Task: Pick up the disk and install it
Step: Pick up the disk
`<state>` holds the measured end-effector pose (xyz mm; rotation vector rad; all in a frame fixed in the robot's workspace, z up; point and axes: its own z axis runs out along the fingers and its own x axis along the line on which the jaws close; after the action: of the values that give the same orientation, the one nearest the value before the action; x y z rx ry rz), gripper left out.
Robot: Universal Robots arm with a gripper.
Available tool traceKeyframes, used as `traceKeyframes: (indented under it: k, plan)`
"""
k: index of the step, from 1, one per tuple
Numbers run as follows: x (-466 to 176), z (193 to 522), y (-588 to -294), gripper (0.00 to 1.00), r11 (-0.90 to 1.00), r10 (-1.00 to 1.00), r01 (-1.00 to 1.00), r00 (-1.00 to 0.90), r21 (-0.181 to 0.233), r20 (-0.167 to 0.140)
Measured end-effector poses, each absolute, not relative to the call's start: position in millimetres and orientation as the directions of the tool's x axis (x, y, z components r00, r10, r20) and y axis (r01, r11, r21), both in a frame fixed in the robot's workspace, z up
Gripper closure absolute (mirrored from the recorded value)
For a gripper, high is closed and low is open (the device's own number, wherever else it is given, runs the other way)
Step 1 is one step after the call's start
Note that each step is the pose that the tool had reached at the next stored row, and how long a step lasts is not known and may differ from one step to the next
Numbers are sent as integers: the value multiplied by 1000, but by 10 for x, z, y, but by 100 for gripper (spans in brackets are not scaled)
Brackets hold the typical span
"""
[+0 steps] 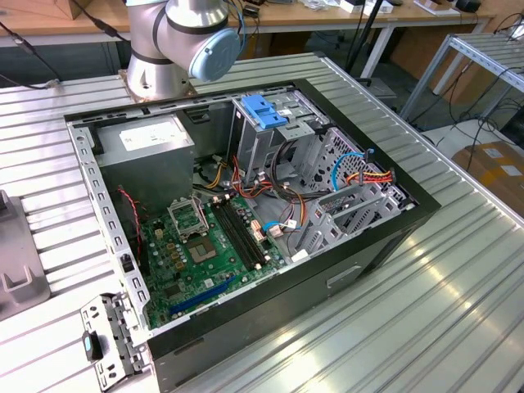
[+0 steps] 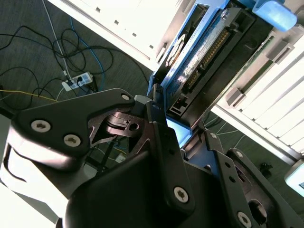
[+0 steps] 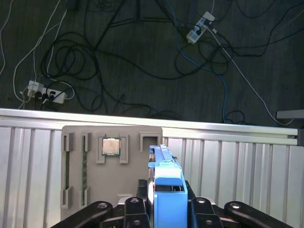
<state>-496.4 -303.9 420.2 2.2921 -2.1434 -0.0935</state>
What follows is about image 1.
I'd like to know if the perforated metal disk bay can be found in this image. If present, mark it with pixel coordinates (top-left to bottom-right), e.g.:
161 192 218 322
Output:
286 125 415 263

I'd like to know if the black RAM slot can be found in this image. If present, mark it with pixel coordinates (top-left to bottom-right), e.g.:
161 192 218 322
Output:
210 198 263 270
223 196 271 263

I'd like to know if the metal optical drive cage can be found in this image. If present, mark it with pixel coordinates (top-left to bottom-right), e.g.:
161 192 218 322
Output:
227 84 332 193

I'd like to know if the metal locking lever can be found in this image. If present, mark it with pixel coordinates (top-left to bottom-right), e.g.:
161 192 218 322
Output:
195 196 209 235

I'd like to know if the CPU socket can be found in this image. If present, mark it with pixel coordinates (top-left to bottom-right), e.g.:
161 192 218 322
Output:
182 235 220 267

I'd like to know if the blue plastic drive latch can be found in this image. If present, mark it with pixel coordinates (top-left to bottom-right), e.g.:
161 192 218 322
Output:
240 94 290 130

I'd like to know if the metal socket cover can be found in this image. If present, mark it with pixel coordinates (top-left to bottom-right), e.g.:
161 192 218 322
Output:
166 196 208 241

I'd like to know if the black open PC case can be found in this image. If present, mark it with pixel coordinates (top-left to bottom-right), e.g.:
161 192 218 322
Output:
63 77 443 392

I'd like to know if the green motherboard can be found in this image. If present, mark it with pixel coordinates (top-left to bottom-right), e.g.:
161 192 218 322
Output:
141 192 287 331

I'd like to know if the grey power supply unit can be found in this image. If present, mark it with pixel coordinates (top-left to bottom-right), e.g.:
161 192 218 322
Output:
93 113 197 214

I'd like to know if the blue expansion slot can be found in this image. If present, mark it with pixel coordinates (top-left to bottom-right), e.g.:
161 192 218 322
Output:
169 274 237 318

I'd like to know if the long wooden desk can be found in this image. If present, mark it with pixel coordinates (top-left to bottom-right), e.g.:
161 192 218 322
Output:
0 0 499 81

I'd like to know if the black tripod stand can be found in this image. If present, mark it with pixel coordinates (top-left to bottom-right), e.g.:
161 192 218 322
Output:
343 0 390 87

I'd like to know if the cardboard box with labels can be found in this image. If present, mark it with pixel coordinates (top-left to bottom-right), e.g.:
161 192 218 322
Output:
452 141 524 208

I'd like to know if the grey parts rack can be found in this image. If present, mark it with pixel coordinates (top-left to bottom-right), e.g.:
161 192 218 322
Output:
0 190 52 320

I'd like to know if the small brown box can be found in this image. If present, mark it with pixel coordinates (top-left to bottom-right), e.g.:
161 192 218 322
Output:
67 0 129 20

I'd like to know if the blue wire with white plug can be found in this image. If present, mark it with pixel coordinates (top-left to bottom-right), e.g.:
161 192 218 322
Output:
260 219 304 238

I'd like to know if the red wire bundle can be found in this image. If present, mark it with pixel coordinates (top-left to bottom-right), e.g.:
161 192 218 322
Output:
229 155 274 202

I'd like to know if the orange yellow wire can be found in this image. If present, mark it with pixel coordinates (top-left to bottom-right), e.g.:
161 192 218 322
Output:
295 192 308 228

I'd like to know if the yellow black wire bundle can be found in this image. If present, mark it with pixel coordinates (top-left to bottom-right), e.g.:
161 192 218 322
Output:
202 155 228 190

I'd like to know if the blue wire with black plug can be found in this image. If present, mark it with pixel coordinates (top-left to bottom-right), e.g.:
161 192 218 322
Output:
330 149 376 193

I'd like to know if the orange red power wire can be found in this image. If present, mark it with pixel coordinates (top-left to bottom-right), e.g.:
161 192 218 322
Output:
345 167 396 187

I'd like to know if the red black twisted wire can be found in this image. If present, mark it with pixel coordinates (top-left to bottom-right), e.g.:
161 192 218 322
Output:
117 186 145 257

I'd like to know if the metal expansion slot bracket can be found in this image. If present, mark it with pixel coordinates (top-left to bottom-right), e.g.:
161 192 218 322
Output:
79 291 151 388

